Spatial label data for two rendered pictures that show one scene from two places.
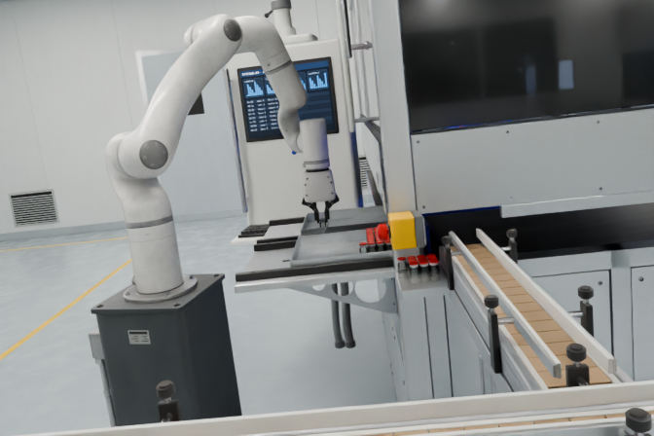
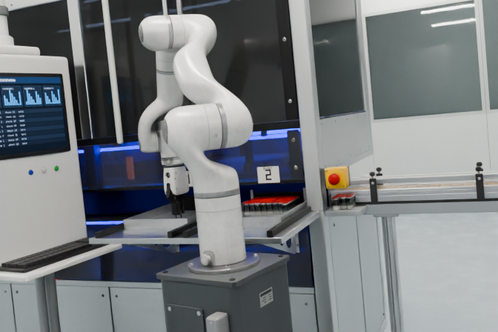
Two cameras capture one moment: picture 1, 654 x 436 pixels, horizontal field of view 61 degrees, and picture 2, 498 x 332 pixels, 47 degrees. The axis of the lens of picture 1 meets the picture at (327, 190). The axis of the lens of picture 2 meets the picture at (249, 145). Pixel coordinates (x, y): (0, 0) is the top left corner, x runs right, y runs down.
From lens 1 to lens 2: 202 cm
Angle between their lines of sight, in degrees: 70
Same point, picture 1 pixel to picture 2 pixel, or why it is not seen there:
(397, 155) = (318, 131)
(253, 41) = not seen: hidden behind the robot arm
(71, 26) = not seen: outside the picture
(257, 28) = not seen: hidden behind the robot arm
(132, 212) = (232, 179)
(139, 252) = (236, 219)
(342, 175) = (73, 194)
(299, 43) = (32, 55)
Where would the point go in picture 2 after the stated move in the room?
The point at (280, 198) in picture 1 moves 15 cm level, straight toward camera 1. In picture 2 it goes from (17, 227) to (53, 225)
